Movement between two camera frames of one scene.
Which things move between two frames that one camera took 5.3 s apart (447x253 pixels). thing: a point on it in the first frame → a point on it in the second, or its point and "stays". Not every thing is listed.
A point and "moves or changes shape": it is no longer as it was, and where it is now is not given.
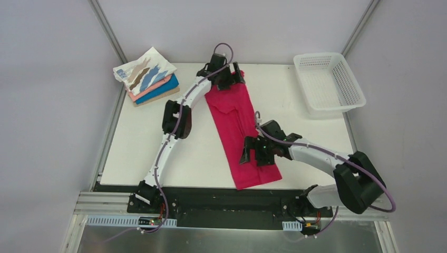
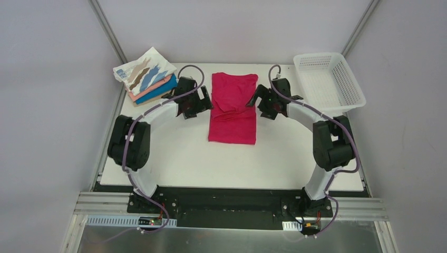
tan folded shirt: [174, 91] stays
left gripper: [230, 77] → [197, 106]
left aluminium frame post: [99, 11] stays
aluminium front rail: [103, 203] stays
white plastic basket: [328, 85] stays
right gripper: [257, 151] → [263, 103]
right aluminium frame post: [361, 24] stays
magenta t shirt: [234, 122] moves or changes shape
